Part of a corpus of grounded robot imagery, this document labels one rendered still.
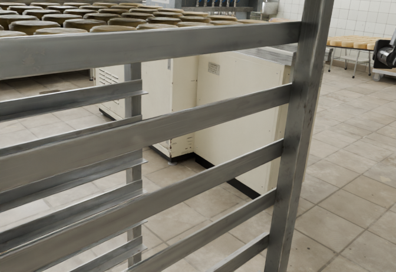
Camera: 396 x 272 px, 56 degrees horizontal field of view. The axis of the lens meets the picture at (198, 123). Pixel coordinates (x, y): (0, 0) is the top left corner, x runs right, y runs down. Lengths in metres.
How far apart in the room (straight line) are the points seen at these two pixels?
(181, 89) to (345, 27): 4.49
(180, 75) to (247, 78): 0.48
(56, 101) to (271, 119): 1.36
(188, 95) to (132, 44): 2.06
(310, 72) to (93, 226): 0.35
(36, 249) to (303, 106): 0.39
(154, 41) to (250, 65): 1.68
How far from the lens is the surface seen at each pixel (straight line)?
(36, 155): 0.34
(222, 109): 0.46
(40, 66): 0.32
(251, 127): 2.09
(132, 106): 0.90
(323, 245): 2.05
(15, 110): 0.78
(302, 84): 0.56
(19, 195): 0.85
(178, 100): 2.37
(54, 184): 0.87
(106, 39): 0.34
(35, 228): 0.90
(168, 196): 0.45
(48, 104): 0.80
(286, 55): 1.88
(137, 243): 1.10
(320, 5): 0.54
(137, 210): 0.42
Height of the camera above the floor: 1.20
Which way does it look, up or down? 21 degrees down
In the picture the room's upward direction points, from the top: 3 degrees clockwise
